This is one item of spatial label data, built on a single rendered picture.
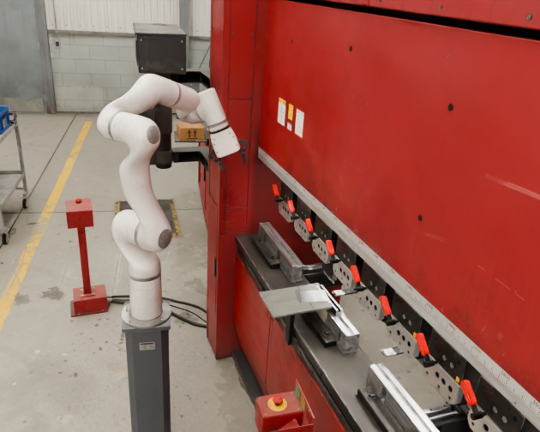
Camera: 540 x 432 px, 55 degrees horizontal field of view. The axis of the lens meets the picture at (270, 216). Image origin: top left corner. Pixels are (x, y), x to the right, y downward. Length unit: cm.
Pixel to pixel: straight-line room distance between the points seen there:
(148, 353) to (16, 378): 150
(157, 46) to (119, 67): 631
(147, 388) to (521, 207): 157
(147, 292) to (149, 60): 124
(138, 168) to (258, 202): 127
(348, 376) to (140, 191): 103
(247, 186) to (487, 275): 174
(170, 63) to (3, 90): 678
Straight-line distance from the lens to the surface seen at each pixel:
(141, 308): 203
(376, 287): 181
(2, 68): 928
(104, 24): 894
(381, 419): 190
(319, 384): 214
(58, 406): 326
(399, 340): 174
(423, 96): 153
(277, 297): 221
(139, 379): 221
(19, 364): 360
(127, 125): 170
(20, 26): 912
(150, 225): 182
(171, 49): 273
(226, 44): 263
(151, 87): 176
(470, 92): 139
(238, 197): 286
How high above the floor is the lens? 222
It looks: 25 degrees down
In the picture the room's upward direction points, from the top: 4 degrees clockwise
